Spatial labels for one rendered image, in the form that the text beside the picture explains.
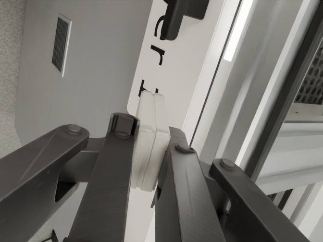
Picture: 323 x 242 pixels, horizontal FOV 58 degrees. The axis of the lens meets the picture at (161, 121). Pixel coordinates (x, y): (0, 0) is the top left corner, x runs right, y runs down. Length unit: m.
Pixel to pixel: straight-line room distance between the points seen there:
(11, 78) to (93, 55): 0.70
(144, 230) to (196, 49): 0.21
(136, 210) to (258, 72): 0.22
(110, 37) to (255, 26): 0.27
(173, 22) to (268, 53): 0.08
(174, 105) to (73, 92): 0.34
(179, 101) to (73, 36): 0.37
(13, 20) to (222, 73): 0.95
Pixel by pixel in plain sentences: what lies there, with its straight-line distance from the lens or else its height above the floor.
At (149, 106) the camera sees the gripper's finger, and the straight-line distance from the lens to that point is 0.16.
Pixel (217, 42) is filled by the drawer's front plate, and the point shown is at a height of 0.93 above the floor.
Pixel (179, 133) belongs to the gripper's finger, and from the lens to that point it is 0.15.
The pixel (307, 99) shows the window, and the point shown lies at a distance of 0.25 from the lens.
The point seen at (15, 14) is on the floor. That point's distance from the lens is 1.15.
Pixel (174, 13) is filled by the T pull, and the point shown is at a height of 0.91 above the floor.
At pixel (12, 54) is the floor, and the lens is 1.17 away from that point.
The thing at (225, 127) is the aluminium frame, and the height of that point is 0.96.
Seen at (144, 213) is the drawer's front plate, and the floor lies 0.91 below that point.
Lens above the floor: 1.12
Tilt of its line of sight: 46 degrees down
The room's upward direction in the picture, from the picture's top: 129 degrees clockwise
